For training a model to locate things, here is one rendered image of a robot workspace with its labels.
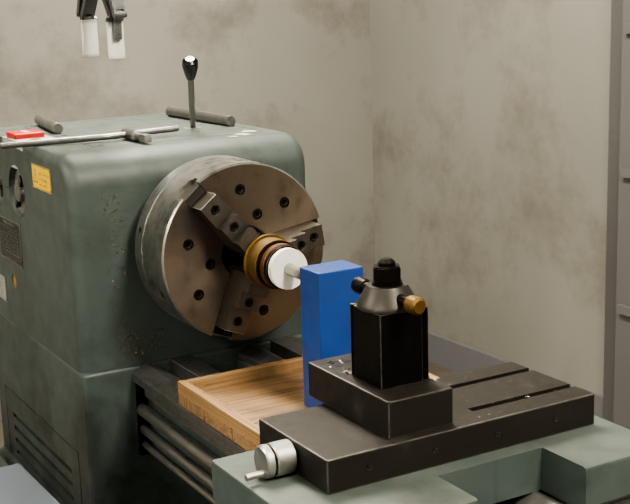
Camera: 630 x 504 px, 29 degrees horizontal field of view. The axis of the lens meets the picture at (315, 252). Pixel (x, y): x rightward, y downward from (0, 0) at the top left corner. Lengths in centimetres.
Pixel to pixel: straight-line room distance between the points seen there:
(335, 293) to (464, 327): 302
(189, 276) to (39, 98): 250
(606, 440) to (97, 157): 102
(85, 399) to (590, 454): 97
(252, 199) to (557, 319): 245
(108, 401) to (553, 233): 243
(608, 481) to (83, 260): 101
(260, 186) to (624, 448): 81
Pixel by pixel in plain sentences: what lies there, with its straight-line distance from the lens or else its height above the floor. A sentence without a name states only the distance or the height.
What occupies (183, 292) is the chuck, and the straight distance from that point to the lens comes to 209.
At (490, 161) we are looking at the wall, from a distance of 459.
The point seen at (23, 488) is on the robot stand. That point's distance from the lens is 207.
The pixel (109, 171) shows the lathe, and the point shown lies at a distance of 218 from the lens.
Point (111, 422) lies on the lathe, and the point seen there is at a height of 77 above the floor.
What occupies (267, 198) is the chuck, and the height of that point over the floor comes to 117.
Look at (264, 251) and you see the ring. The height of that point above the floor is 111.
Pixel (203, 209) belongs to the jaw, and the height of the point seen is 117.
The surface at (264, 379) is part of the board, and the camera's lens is 207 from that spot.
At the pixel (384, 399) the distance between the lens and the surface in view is 155.
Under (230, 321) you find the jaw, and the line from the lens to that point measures 209.
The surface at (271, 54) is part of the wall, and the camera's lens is 491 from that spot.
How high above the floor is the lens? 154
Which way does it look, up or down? 12 degrees down
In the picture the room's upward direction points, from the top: 2 degrees counter-clockwise
